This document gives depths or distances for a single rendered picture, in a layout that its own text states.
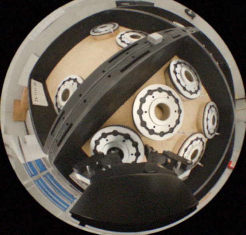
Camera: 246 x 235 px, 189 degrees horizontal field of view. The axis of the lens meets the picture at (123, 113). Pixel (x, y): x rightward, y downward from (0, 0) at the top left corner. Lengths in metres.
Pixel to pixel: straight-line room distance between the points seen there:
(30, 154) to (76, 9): 3.36
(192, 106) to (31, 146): 0.48
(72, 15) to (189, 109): 3.34
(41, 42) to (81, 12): 1.52
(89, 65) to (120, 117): 0.16
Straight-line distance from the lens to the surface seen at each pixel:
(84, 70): 0.24
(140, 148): 0.15
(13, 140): 0.32
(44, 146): 0.16
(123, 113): 0.17
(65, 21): 3.21
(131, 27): 0.35
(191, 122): 0.23
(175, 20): 0.67
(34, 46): 3.08
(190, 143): 0.20
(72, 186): 0.16
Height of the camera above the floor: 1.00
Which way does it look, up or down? 85 degrees down
